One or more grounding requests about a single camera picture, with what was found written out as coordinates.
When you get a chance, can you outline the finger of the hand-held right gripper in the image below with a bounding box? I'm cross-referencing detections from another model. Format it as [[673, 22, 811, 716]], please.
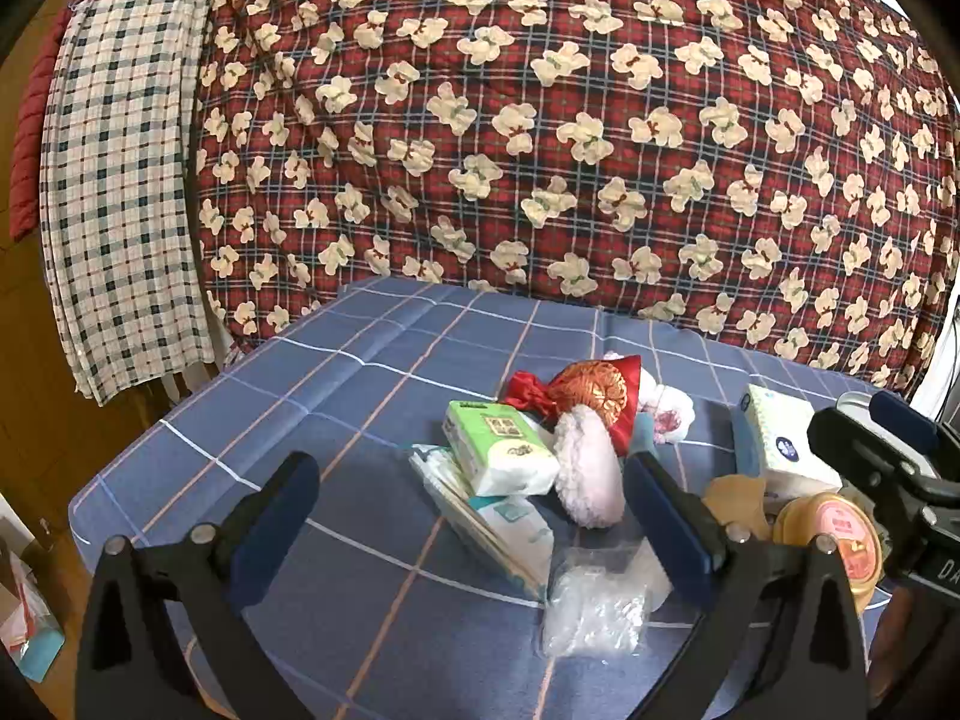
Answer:
[[807, 405, 960, 542], [868, 388, 960, 482]]

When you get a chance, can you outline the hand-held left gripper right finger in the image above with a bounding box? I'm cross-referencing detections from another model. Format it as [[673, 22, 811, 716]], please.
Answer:
[[622, 452, 871, 720]]

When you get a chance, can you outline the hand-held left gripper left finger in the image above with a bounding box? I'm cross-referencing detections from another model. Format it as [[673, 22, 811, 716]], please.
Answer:
[[75, 450, 323, 720]]

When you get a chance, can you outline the white tissue pack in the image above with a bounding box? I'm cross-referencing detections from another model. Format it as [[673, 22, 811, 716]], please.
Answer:
[[733, 384, 842, 502]]

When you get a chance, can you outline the tan sponge cloth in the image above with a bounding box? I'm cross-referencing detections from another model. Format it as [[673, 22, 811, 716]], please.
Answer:
[[701, 474, 777, 541]]

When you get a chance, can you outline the pink fluffy cloth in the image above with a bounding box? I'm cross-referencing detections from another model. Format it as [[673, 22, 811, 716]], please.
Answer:
[[551, 403, 625, 527]]

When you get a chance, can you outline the white mesh cloth pink trim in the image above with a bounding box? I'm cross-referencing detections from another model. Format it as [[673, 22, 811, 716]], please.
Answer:
[[604, 351, 695, 447]]

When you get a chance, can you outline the red brocade pouch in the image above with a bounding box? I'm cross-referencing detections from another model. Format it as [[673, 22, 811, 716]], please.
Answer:
[[499, 358, 646, 458]]

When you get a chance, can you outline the white teal wet wipes pack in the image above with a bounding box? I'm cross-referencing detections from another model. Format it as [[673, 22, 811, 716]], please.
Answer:
[[409, 442, 556, 602]]

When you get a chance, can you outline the green tissue pack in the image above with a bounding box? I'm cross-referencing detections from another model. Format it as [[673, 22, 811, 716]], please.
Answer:
[[441, 399, 562, 497]]

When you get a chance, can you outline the clear plastic bag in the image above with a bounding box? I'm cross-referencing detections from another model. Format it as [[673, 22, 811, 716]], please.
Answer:
[[540, 540, 672, 661]]

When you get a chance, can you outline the blue plaid sheet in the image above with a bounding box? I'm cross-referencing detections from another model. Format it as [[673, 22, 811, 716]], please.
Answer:
[[67, 275, 901, 720]]

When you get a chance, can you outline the white plastic bag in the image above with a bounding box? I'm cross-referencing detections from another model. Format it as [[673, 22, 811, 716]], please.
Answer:
[[0, 540, 46, 650]]

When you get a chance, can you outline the teal paper box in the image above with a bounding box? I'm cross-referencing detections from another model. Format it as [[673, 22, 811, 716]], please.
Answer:
[[15, 626, 67, 683]]

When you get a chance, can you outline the beige checked cloth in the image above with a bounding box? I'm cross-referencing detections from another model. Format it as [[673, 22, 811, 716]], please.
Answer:
[[37, 0, 226, 407]]

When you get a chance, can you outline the red plaid bear-print blanket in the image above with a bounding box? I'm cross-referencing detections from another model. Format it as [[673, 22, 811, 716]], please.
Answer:
[[191, 0, 960, 402]]

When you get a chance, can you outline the red quilted garment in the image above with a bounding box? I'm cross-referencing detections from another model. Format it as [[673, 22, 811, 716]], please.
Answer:
[[9, 4, 76, 241]]

